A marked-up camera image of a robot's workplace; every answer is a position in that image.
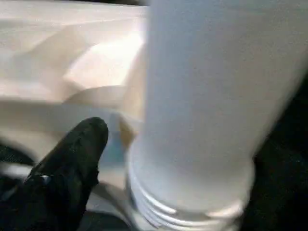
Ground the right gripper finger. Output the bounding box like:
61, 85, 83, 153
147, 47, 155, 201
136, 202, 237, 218
0, 117, 109, 231

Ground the white plastic table top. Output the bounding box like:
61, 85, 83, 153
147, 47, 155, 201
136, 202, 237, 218
0, 0, 150, 231

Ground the white plastic table leg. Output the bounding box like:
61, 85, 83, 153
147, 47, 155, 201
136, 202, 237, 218
126, 0, 308, 231

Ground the black mat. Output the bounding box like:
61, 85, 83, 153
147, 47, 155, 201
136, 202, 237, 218
0, 87, 308, 231

